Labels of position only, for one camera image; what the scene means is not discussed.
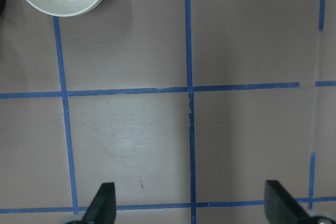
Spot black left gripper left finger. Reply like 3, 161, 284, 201
80, 182, 117, 224

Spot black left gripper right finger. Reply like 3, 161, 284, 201
264, 180, 315, 224

